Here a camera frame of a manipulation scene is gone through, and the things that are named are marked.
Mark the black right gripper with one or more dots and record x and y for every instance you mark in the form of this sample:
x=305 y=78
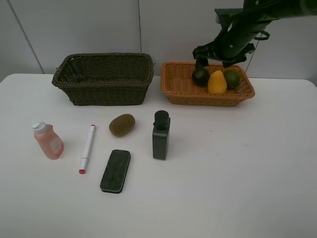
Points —
x=230 y=46

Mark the dark mangosteen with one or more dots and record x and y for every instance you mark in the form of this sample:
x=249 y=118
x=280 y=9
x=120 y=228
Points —
x=200 y=76

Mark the yellow mango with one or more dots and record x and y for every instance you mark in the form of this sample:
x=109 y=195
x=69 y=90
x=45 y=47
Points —
x=217 y=83

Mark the green lime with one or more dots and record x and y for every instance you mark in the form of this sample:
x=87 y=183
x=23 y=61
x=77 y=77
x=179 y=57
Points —
x=232 y=79

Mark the dark green square bottle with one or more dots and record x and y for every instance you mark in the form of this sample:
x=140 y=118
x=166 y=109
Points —
x=160 y=135

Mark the pink bottle white cap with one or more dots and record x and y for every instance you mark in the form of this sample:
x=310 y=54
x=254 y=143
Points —
x=50 y=143

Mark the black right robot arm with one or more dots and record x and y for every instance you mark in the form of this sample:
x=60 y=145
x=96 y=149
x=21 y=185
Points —
x=261 y=13

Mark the orange wicker basket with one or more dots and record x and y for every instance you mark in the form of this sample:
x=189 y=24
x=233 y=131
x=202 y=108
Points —
x=179 y=88

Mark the brown kiwi fruit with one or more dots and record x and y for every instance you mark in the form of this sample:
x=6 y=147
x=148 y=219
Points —
x=122 y=125

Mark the dark brown wicker basket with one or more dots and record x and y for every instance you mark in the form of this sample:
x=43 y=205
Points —
x=105 y=79

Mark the white marker pink caps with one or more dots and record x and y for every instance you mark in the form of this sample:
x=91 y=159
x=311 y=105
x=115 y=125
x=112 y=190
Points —
x=87 y=149

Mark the dark felt board eraser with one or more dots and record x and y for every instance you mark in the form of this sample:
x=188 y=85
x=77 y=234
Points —
x=115 y=172

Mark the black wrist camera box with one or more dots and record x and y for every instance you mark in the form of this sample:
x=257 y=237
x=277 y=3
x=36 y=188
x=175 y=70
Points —
x=224 y=15

